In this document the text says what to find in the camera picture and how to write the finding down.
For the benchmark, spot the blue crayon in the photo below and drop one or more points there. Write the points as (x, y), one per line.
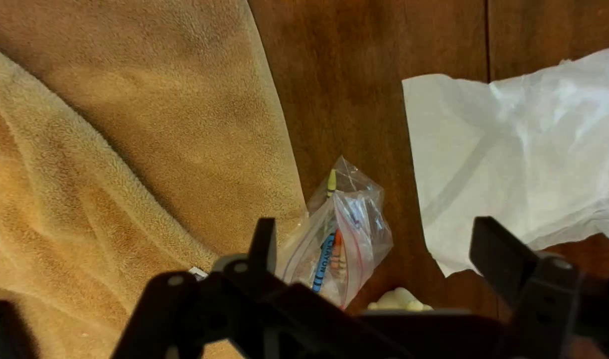
(323, 262)

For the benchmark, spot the white crumpled plastic bag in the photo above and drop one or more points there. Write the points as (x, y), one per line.
(524, 164)

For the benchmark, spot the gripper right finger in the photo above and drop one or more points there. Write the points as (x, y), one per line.
(543, 299)

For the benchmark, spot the clear plastic zip bag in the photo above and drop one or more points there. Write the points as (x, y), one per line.
(364, 224)

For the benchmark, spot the cream lumpy object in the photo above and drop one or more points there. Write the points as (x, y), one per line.
(401, 299)

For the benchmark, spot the orange crayon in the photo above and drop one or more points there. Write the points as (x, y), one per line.
(337, 252)

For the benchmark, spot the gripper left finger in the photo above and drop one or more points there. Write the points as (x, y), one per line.
(257, 299)

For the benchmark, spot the yellow crayon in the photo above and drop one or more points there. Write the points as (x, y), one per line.
(331, 182)

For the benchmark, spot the tan fleece blanket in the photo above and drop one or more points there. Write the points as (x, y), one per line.
(135, 124)

